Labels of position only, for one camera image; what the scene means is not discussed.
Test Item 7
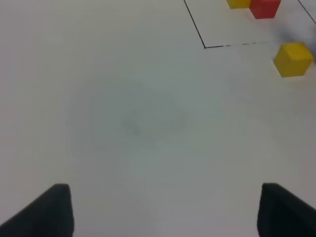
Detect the red template block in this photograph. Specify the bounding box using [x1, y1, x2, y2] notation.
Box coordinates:
[249, 0, 281, 19]

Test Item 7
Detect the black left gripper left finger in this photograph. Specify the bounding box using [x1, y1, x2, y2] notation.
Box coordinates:
[0, 184, 74, 237]

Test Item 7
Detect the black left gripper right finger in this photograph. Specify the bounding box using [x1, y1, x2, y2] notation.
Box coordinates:
[257, 183, 316, 237]

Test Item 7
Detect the yellow template block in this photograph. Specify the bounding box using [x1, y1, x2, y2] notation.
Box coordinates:
[226, 0, 251, 9]

